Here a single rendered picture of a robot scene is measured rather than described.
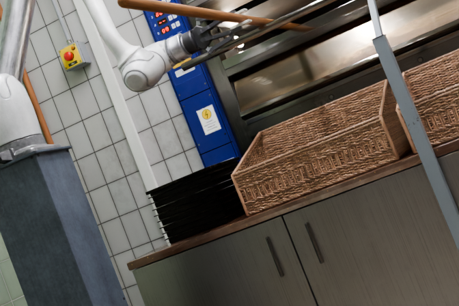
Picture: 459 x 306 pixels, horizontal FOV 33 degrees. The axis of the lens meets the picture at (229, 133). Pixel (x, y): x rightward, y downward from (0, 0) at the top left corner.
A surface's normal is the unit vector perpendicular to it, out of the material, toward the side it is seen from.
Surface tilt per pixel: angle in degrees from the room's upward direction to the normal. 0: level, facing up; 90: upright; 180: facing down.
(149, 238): 90
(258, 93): 70
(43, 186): 90
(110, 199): 90
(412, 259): 90
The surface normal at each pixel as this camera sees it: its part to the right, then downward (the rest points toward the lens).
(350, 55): -0.45, -0.24
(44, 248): -0.29, 0.05
